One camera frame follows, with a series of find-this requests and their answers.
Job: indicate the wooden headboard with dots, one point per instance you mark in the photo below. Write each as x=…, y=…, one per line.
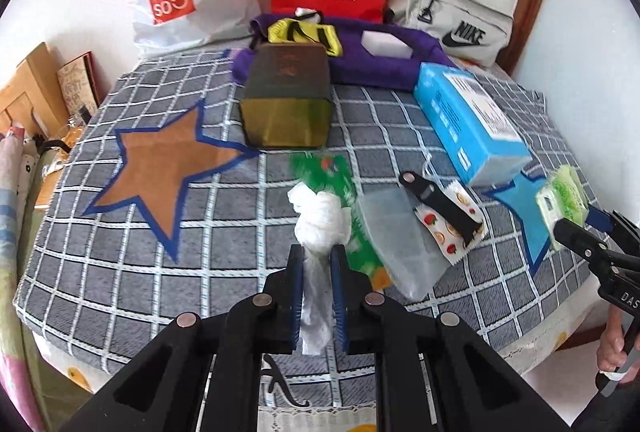
x=32, y=96

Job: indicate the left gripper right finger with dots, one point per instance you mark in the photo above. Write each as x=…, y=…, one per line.
x=431, y=373

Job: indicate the dark green gold box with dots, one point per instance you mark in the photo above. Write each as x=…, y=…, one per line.
x=286, y=101

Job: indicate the green snack packet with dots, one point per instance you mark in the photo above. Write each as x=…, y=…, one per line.
x=332, y=173

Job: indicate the blue tissue pack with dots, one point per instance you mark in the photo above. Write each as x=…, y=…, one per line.
x=479, y=138

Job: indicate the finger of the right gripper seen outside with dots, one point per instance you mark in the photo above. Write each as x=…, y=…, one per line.
x=599, y=220

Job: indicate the grey checked cloth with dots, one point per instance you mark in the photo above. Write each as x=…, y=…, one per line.
x=100, y=286

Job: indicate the grey Nike waist bag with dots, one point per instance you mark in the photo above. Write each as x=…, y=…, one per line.
x=466, y=29

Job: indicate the brown star patch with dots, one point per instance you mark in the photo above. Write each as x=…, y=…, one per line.
x=159, y=164

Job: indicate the translucent mesh pouch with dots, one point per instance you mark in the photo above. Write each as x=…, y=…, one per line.
x=407, y=250

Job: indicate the purple fabric tray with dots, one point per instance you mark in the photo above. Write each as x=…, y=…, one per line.
x=358, y=66

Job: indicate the green wet wipes pack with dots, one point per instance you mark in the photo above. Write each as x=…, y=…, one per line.
x=562, y=196

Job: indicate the person's right hand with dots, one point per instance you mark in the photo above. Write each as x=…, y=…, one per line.
x=610, y=353

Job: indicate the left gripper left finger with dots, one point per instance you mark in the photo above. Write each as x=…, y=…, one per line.
x=203, y=373

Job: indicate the blue star patch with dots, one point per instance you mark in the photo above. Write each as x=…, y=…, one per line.
x=519, y=197

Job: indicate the brown framed picture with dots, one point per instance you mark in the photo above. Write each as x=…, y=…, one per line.
x=78, y=84

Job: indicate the orange fruit print sachet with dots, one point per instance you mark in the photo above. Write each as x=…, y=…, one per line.
x=449, y=242

